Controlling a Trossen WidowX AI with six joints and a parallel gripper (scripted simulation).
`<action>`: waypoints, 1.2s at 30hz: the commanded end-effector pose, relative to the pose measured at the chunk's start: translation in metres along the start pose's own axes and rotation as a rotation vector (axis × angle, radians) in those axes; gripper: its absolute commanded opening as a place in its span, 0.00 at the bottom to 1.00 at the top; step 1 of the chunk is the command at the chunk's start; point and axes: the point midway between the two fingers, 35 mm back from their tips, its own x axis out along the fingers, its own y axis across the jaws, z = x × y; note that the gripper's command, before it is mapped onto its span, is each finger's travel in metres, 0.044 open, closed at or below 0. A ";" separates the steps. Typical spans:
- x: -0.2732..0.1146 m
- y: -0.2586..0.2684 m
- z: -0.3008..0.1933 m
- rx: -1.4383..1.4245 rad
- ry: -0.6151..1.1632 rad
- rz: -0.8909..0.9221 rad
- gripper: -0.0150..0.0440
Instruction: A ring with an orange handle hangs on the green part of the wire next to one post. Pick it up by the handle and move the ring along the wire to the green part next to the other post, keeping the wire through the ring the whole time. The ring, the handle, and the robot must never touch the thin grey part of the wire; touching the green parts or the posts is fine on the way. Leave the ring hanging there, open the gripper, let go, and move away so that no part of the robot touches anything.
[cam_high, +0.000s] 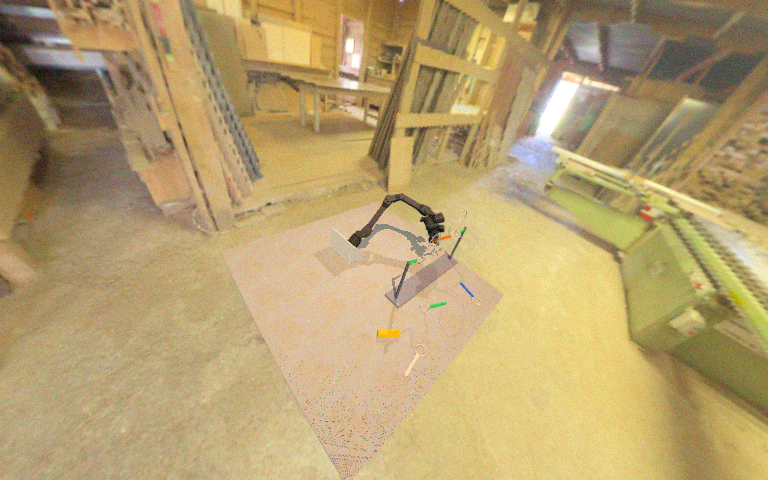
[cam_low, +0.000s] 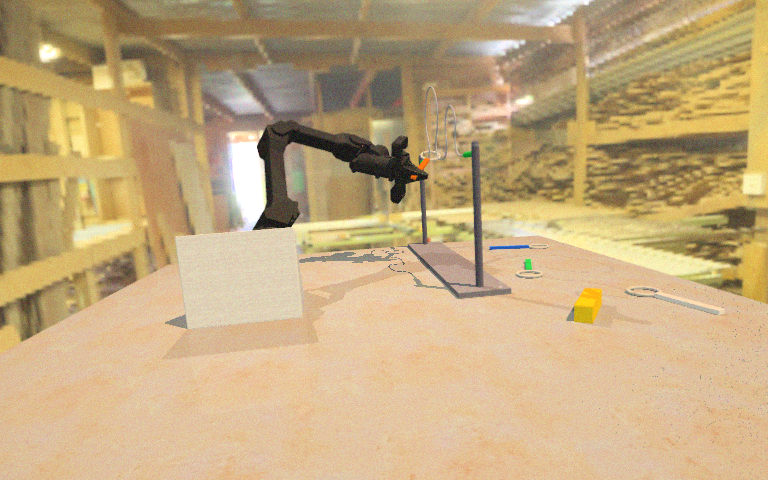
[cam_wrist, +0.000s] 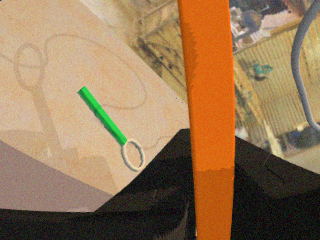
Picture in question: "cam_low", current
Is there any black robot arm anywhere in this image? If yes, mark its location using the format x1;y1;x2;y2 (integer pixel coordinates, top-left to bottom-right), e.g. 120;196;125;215
252;120;396;231

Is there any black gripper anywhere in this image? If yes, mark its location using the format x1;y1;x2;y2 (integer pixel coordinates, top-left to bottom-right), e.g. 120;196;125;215
372;136;428;204

